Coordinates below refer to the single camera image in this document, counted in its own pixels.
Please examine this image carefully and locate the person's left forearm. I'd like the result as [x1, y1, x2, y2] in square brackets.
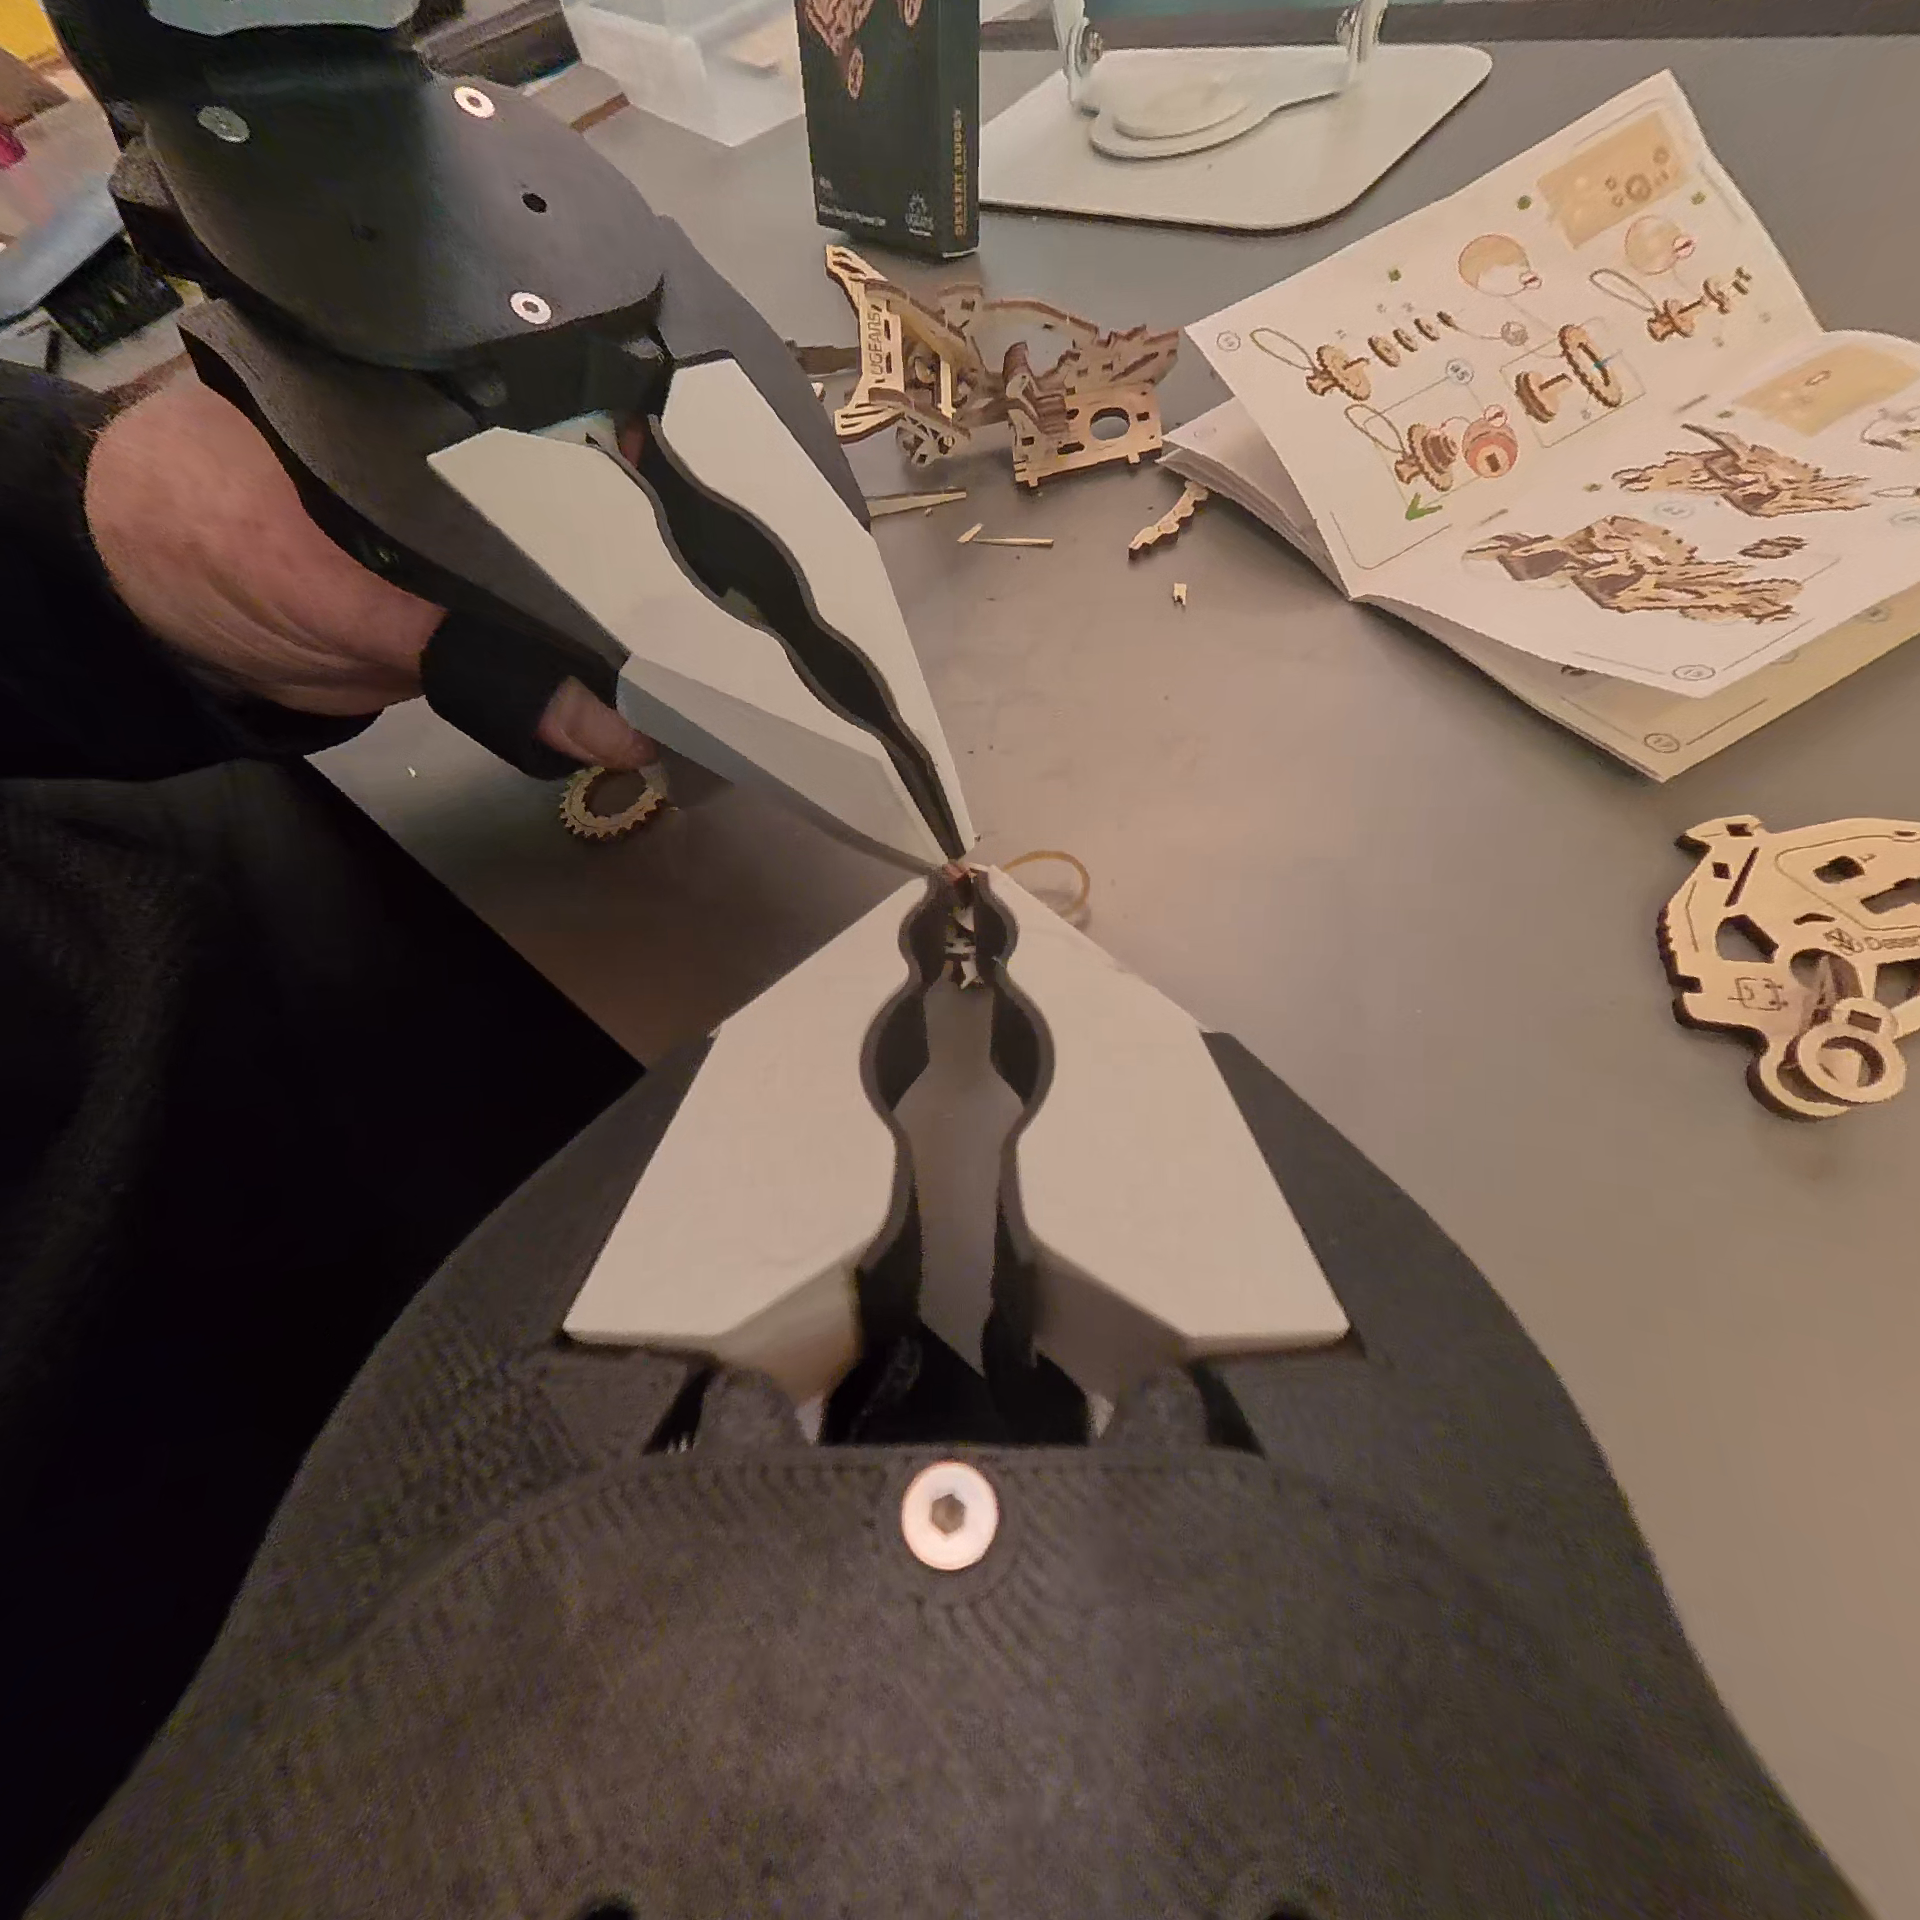
[0, 358, 167, 759]

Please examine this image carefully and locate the open instruction booklet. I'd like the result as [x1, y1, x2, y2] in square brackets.
[1161, 70, 1920, 783]

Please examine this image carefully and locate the partly built wooden model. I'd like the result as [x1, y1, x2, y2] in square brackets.
[824, 243, 1182, 491]

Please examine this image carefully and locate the flat wooden car body panel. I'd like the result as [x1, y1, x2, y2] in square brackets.
[1661, 813, 1920, 1120]

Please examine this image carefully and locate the white document stand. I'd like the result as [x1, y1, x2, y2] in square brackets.
[976, 0, 1497, 235]

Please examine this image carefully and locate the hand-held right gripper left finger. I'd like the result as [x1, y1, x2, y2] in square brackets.
[562, 873, 952, 1407]

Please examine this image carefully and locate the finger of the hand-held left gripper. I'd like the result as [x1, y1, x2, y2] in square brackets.
[429, 422, 966, 873]
[645, 352, 981, 855]

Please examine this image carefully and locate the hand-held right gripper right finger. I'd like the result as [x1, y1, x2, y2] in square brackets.
[976, 873, 1350, 1406]

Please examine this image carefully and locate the wooden hub disc part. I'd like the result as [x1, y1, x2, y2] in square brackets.
[931, 861, 1001, 991]

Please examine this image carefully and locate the dark green model box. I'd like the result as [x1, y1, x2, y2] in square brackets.
[797, 0, 986, 265]

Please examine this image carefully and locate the clear plastic container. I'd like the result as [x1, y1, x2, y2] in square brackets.
[562, 0, 811, 150]

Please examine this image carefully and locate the small wooden gear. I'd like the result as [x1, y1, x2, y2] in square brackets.
[558, 757, 674, 843]

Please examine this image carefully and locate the person's left hand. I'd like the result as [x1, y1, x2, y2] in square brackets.
[83, 356, 666, 775]

